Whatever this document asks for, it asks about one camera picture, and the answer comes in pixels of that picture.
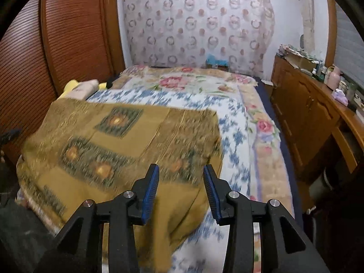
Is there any pink folded cloth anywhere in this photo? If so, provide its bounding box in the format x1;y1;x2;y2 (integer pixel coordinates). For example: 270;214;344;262
68;80;99;101

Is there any wooden louvered wardrobe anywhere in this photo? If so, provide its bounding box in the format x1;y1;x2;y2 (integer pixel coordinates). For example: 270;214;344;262
0;0;126;166

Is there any wrapped air conditioner pipe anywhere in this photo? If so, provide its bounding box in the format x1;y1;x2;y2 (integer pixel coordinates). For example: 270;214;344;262
296;0;317;53

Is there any wooden cabinet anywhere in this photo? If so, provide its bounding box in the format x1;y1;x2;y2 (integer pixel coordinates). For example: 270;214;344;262
270;55;364;205

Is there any pink thermos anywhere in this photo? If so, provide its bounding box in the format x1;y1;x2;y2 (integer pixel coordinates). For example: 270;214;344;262
326;65;342;90

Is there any ring print curtain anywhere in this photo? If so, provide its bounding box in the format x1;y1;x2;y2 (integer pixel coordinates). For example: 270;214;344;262
122;0;275;76

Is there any grey window blind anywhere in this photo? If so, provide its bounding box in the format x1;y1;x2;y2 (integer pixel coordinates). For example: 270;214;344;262
336;3;364;89

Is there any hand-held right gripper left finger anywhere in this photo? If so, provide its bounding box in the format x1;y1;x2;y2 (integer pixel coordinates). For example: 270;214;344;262
43;163;160;273

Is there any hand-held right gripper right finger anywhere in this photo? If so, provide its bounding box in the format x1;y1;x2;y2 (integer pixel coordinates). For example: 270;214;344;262
203;165;327;273

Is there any blue item at bedhead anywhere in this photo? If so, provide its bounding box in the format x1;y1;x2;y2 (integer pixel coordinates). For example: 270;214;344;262
206;53;230;70

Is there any yellow plush toy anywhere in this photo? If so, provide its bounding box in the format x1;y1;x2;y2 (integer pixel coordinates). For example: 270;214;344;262
63;79;108;98

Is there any blue white floral quilt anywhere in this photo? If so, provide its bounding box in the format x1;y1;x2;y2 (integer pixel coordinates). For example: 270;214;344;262
85;88;265;273

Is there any mustard patterned blanket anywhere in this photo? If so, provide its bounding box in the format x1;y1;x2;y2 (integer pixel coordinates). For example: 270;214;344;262
16;97;224;262

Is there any wooden window frame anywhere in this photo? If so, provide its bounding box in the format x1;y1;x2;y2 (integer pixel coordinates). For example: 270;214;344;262
324;0;339;69

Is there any lilac tissue pack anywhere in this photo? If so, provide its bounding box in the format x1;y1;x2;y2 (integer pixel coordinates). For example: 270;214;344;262
333;89;349;104

